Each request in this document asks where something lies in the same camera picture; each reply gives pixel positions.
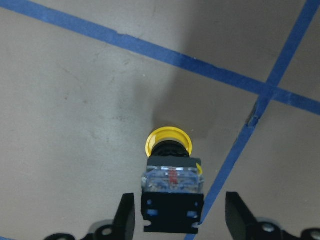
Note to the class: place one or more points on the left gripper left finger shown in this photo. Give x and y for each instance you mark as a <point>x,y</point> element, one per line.
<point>124,221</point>

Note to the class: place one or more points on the yellow push button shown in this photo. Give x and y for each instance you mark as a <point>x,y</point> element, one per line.
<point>172,197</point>

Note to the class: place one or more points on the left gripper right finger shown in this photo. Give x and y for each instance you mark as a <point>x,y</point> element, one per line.
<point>239,219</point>

